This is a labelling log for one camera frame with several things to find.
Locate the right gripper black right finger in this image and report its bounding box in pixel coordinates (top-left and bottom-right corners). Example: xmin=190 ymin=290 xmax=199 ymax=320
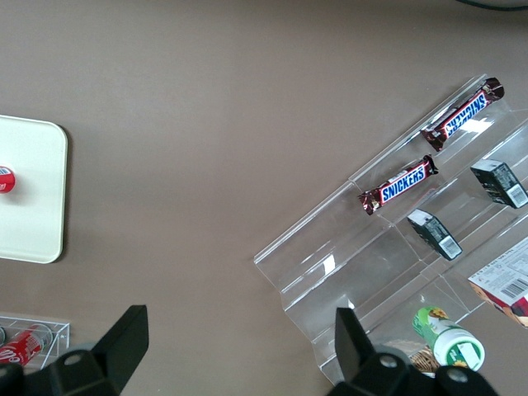
xmin=334 ymin=307 xmax=416 ymax=396

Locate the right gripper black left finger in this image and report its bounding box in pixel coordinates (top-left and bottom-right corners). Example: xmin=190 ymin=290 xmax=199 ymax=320
xmin=49 ymin=304 xmax=149 ymax=396

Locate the light wicker basket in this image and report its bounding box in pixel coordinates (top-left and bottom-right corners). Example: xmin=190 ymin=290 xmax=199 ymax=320
xmin=381 ymin=340 xmax=441 ymax=379

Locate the cream plastic tray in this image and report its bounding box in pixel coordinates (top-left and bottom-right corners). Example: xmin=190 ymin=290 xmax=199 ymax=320
xmin=0 ymin=114 xmax=69 ymax=265

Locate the clear acrylic bottle rack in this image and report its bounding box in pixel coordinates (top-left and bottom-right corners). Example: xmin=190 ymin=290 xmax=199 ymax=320
xmin=0 ymin=315 xmax=71 ymax=370

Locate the clear acrylic stepped display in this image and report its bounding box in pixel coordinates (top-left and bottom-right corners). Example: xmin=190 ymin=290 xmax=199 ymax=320
xmin=252 ymin=73 xmax=528 ymax=387

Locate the red cola bottle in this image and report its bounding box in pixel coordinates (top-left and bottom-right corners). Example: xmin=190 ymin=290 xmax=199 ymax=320
xmin=0 ymin=324 xmax=53 ymax=368

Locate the green white plastic bottle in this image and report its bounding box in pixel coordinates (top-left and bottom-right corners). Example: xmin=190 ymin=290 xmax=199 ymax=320
xmin=412 ymin=304 xmax=486 ymax=370

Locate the small black carton box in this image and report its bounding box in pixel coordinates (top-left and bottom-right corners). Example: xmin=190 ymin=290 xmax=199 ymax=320
xmin=469 ymin=160 xmax=528 ymax=210
xmin=407 ymin=209 xmax=464 ymax=261

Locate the white red carton box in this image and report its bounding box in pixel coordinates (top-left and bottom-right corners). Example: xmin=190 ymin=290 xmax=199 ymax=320
xmin=468 ymin=238 xmax=528 ymax=329

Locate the Snickers chocolate bar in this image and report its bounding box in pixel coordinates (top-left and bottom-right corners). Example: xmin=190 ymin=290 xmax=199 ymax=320
xmin=357 ymin=154 xmax=439 ymax=217
xmin=420 ymin=77 xmax=507 ymax=152

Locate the small red white yogurt bottle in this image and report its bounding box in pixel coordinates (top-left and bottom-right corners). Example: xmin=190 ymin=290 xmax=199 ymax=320
xmin=0 ymin=164 xmax=17 ymax=195

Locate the black cable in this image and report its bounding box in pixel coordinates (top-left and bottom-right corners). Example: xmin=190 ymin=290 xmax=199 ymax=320
xmin=453 ymin=0 xmax=528 ymax=12

